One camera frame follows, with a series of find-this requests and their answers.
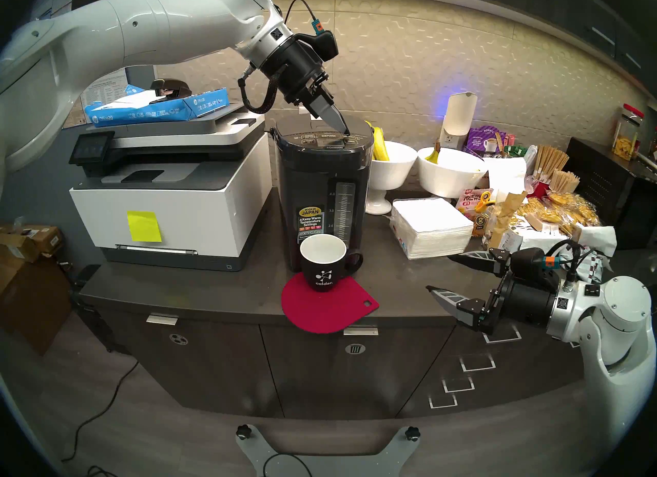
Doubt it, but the yellow banana bunch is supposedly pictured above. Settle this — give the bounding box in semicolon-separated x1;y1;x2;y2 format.
364;120;391;162

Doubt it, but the black floor cable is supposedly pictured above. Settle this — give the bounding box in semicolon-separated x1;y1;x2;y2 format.
62;361;139;464

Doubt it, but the large white bowl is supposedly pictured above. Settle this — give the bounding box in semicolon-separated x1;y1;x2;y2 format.
417;147;488;199

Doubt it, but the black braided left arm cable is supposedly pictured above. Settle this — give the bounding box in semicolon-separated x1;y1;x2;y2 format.
238;65;280;116

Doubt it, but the black cable on base plate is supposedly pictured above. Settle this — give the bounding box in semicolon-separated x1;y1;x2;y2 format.
263;452;314;477

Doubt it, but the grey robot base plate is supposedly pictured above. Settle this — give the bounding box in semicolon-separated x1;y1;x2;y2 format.
235;424;421;477

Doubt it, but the short wooden stir stick bundle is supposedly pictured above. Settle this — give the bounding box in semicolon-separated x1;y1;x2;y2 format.
549;170;581;194

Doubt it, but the white pedestal bowl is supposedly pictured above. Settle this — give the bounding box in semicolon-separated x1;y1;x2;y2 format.
365;141;418;216

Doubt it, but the dark wooden side cabinet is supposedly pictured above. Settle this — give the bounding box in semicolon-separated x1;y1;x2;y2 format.
565;137;657;251

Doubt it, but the blue printer paper ream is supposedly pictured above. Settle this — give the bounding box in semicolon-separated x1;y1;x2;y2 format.
84;84;230;128

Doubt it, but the clear jar with red lid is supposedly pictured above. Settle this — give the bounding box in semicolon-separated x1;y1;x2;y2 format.
612;103;645;162

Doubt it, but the yellow sticky note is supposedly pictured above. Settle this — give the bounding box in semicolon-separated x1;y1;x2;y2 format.
127;210;163;243

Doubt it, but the black mug with white logo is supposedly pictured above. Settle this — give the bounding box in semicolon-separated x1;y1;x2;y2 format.
299;234;364;293

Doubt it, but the large cardboard box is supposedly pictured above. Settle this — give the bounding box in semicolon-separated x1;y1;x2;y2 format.
0;248;72;356

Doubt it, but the white and grey printer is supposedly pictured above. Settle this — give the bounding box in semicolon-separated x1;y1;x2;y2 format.
68;102;273;272

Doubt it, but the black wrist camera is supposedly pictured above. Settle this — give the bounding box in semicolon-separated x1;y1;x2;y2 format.
295;28;339;62
511;248;560;291

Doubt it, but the yellow cookie packet pile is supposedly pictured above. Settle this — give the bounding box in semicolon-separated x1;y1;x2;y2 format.
518;192;601;235

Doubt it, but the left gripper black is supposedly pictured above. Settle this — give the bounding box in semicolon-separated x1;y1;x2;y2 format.
262;35;352;136

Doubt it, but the red silicone mat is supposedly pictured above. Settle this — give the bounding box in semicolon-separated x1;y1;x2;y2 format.
281;271;380;334

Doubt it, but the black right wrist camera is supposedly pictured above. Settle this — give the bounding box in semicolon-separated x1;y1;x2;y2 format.
511;248;560;291

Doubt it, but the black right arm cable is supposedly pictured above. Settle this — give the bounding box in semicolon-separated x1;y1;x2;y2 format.
547;239;598;292

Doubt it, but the printed wall poster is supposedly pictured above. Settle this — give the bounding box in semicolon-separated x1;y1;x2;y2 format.
64;68;129;130

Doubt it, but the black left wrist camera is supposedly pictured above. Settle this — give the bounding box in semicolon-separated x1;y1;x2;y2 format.
295;28;339;62

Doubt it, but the brown paper bag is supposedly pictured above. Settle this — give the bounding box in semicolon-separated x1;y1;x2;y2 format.
488;190;528;250

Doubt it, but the white checkered cloth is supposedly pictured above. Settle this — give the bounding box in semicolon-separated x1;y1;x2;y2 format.
570;226;616;281

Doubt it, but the small labelled cardboard box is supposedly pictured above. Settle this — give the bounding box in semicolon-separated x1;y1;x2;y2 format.
0;223;65;264

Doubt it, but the black floor stand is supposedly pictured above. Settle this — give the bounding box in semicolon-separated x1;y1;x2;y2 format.
69;265;129;353

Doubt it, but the dark brown counter cabinet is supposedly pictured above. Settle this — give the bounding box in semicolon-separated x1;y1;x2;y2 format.
77;296;586;420

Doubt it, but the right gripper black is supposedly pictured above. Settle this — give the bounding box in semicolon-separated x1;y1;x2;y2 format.
425;248;560;336

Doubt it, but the black stapler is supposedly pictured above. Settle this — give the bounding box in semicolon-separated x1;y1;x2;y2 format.
150;79;192;104

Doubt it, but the white napkin stack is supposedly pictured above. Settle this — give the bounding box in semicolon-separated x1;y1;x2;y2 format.
390;197;474;260

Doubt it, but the tall wooden stir stick bundle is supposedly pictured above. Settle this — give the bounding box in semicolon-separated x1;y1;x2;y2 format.
534;145;569;181

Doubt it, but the black electric water dispenser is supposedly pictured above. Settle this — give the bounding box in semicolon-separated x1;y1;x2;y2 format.
270;114;375;272

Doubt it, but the pink snack packet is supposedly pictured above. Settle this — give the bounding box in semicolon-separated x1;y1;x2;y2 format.
456;189;493;220

